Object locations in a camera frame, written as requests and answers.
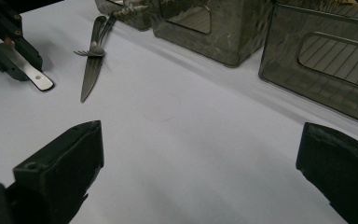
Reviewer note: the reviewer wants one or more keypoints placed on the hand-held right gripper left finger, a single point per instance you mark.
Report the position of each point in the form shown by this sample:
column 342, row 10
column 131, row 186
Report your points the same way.
column 56, row 174

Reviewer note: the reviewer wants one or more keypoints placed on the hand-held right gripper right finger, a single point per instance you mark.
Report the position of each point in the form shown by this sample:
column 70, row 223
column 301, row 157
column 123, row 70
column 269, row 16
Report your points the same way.
column 341, row 171

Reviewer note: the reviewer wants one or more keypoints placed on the white ceramic spoon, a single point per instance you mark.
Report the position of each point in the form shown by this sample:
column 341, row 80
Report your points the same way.
column 40, row 81

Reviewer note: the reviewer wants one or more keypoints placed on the metal table knife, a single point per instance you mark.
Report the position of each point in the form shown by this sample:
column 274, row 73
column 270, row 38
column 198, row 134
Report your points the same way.
column 90, row 77

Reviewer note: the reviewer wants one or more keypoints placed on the metal fork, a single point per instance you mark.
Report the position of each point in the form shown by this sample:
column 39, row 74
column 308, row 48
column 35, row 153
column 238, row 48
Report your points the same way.
column 95, row 52

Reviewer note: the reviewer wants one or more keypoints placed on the smoky transparent plastic bin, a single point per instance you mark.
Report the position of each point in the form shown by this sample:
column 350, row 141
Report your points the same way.
column 136, row 18
column 230, row 37
column 279, row 62

